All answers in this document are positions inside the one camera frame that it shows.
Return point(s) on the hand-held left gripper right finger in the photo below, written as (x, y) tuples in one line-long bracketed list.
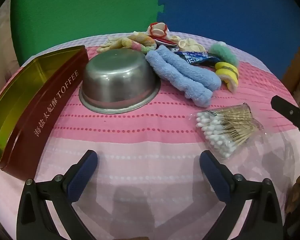
[(215, 177)]

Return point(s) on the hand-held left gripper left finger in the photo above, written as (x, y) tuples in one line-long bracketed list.
[(81, 177)]

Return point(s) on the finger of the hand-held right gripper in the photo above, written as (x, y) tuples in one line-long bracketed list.
[(292, 113)]

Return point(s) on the red and gold tin box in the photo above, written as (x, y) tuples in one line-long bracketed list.
[(42, 120)]

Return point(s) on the green fluffy scrunchie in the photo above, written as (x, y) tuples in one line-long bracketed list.
[(225, 53)]

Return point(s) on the light blue towel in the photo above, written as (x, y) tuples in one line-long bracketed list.
[(185, 75)]

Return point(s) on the bag of cotton swabs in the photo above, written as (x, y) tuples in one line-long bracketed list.
[(222, 130)]

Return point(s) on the pink checked tablecloth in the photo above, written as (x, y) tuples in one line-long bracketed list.
[(140, 135)]

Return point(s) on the stainless steel bowl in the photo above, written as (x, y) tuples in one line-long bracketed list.
[(115, 80)]

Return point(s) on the blue snack packet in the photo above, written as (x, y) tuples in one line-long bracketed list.
[(197, 58)]

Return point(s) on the blue foam mat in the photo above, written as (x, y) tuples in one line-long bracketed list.
[(227, 10)]

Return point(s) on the cream scrunchie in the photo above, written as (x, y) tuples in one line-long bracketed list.
[(190, 45)]

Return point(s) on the green foam mat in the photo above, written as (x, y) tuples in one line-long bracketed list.
[(77, 10)]

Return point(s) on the wooden frame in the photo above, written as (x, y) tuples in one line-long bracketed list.
[(296, 65)]

